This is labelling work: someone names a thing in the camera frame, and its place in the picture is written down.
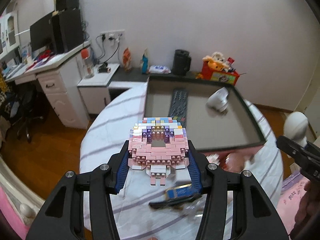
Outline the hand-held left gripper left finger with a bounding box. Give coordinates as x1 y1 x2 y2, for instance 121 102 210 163
25 140 132 240

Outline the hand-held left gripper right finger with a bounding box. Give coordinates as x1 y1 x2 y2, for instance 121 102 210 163
186 140 290 240

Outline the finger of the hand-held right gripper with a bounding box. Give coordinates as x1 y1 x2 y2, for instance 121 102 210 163
306 141 320 156
276 134 320 181

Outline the pink building block donut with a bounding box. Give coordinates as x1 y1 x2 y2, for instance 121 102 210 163
127 116 190 186

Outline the pink round tin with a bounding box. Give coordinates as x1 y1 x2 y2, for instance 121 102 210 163
224 151 250 173

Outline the dark green pink tray box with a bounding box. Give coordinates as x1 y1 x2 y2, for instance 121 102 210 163
143 76 267 156

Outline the person's right hand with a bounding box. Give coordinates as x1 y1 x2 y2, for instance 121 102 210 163
294 180 320 240

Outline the blue gold tin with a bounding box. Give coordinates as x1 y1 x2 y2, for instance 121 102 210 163
164 184 200 201

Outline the pink white block toy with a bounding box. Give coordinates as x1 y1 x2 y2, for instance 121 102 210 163
205 154 222 167

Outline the pink printed blanket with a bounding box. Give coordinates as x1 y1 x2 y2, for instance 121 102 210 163
277 172 316 240

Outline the black remote control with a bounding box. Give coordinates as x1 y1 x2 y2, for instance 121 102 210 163
168 88 189 128

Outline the white plastic cup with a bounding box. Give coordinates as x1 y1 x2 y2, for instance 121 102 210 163
206 88 229 113

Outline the white bedside cabinet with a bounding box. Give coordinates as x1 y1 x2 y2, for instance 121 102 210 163
77 63 120 115

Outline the white desk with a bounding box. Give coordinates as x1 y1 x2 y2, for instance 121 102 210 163
0 40 92 130

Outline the dark grey low shelf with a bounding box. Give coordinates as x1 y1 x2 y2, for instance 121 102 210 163
110 66 200 90

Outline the red toy box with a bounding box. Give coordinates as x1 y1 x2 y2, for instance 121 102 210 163
196 61 240 87

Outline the black webcam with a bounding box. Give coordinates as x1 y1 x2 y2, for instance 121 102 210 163
97 62 112 73

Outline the wet wipes pack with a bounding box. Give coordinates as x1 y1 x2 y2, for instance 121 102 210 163
149 65 172 74

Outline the yellow plush toy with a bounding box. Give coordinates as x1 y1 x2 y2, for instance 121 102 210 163
202 55 229 72

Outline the black kettle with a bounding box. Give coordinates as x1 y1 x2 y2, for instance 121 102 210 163
172 49 192 76

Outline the blue white bottle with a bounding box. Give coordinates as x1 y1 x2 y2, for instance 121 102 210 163
141 48 150 74

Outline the orange snack bag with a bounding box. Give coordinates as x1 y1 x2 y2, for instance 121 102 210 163
122 47 133 71

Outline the clear bottle with orange cap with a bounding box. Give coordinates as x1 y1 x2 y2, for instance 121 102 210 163
80 49 95 78

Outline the black office chair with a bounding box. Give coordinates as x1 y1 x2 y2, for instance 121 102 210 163
0 82 49 143

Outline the black speakers stack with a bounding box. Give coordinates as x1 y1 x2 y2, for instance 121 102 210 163
51 9 85 55

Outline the black monitor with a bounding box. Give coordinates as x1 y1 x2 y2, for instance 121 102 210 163
29 11 57 55

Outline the white glass door cabinet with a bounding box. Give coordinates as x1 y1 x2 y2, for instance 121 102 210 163
0 10 20 55

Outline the black box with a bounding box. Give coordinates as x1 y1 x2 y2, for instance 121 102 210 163
55 0 80 12

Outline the white pink bed frame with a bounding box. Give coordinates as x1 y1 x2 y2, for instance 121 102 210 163
0 155 47 240

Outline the black power cable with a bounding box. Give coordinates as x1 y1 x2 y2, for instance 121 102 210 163
96 35 120 65

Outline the white wall power outlet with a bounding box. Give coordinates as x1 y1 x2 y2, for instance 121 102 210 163
100 29 125 43

